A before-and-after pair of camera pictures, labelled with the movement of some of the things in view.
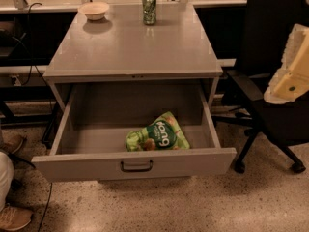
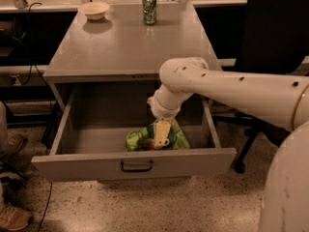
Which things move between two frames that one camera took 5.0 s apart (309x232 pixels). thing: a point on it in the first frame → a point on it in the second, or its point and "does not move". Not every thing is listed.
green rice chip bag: (166, 132) does not move
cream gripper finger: (292, 81) → (165, 103)
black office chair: (267, 14) does not move
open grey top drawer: (90, 141) does not move
